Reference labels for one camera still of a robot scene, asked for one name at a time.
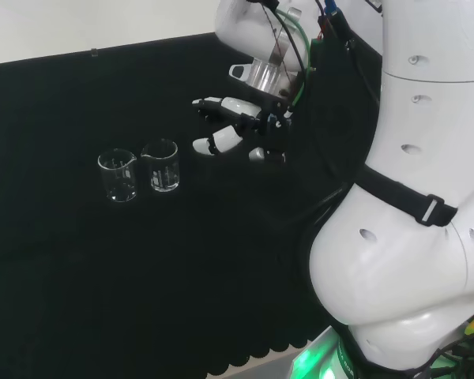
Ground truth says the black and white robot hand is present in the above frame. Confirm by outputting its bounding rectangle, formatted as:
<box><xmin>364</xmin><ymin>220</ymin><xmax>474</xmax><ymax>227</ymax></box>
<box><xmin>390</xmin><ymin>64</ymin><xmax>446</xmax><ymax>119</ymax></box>
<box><xmin>191</xmin><ymin>96</ymin><xmax>293</xmax><ymax>164</ymax></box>

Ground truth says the clear glass beaker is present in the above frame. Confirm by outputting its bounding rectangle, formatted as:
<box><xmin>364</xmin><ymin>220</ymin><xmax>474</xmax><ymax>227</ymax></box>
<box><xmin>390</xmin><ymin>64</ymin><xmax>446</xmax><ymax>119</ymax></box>
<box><xmin>96</xmin><ymin>148</ymin><xmax>139</xmax><ymax>204</ymax></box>
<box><xmin>140</xmin><ymin>138</ymin><xmax>182</xmax><ymax>193</ymax></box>

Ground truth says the black bench cloth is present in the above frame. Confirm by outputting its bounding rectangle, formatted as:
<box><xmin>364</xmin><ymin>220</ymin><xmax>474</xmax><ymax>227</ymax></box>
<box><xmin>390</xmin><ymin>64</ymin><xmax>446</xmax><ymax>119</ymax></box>
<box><xmin>0</xmin><ymin>31</ymin><xmax>385</xmax><ymax>377</ymax></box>

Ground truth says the black cable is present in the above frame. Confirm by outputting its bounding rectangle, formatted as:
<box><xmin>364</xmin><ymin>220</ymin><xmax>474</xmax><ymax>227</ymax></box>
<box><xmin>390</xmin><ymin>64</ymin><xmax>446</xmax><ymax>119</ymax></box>
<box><xmin>260</xmin><ymin>0</ymin><xmax>307</xmax><ymax>74</ymax></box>

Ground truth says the clear bracket plate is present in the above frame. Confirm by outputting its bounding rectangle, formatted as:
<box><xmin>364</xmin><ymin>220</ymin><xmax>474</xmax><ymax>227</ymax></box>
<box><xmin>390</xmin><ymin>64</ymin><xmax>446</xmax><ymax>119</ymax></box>
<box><xmin>268</xmin><ymin>6</ymin><xmax>303</xmax><ymax>69</ymax></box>

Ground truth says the green cable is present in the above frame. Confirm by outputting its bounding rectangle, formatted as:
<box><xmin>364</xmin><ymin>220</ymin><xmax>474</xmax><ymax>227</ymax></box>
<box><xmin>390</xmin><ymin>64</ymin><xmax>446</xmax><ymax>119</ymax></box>
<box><xmin>274</xmin><ymin>6</ymin><xmax>315</xmax><ymax>110</ymax></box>

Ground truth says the black arm strap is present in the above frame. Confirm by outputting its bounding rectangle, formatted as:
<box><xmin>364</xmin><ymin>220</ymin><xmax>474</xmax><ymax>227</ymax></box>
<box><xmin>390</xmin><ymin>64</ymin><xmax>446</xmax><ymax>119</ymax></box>
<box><xmin>354</xmin><ymin>163</ymin><xmax>460</xmax><ymax>228</ymax></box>

